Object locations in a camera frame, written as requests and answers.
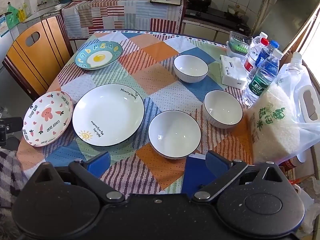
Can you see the wooden chair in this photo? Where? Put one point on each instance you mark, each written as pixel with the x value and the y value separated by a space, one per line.
pixel 38 55

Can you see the striped counter cloth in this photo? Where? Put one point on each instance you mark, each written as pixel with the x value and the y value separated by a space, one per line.
pixel 84 18

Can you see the black gas stove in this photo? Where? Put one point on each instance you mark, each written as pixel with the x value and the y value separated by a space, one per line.
pixel 217 17

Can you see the checkered sleeve forearm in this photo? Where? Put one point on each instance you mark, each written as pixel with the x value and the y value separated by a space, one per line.
pixel 12 178

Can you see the red label water bottle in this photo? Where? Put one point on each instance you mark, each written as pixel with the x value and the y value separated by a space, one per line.
pixel 249 63

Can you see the pink rabbit patterned plate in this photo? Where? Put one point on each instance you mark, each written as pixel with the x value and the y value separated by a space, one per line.
pixel 47 118

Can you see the bag of rice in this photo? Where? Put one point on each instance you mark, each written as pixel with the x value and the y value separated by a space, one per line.
pixel 284 120

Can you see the white tissue pack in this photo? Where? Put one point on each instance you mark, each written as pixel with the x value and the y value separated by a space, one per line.
pixel 232 72

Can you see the blue label water bottle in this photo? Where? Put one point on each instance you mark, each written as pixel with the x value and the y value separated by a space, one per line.
pixel 266 51

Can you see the green label water bottle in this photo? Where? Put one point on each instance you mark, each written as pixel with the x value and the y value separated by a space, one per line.
pixel 265 74

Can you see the small pot on stove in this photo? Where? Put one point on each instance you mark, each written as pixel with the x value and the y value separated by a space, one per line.
pixel 236 11

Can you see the white bowl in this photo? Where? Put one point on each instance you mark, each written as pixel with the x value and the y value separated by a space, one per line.
pixel 222 110
pixel 174 134
pixel 190 69

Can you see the large white sun plate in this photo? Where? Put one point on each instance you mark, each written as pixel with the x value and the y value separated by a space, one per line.
pixel 108 115

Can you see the teal fried egg plate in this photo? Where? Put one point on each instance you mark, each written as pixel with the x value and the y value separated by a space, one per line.
pixel 98 55

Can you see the green plastic bag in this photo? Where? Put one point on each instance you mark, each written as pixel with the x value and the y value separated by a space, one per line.
pixel 12 16

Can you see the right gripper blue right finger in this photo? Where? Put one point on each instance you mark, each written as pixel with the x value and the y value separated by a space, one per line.
pixel 226 173

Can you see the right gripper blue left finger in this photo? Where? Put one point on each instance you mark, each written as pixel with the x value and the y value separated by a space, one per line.
pixel 89 173

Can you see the clear water bottle at back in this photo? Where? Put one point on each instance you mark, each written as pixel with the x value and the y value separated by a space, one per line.
pixel 256 45

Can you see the colourful patchwork tablecloth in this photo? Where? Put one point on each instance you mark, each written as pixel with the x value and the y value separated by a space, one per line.
pixel 147 66

